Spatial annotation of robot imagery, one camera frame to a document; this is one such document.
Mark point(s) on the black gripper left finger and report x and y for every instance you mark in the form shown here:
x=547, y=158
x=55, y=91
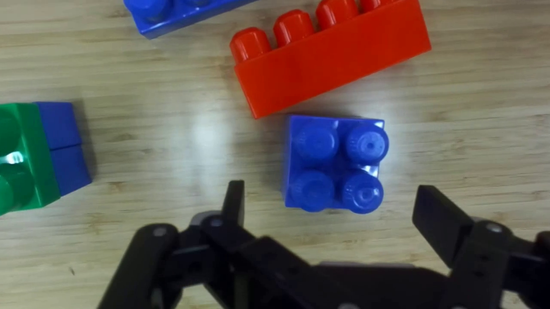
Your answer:
x=165, y=268

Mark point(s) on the green square toy block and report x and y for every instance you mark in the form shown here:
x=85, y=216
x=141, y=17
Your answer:
x=23, y=160

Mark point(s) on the blue long toy block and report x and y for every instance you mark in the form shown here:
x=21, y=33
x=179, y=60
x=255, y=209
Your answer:
x=177, y=14

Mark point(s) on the blue square toy block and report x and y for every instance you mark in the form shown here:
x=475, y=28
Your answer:
x=66, y=148
x=336, y=165

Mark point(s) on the red long toy block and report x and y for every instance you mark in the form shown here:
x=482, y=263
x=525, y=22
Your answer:
x=332, y=62

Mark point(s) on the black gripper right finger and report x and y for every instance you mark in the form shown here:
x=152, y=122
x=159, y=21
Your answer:
x=487, y=263

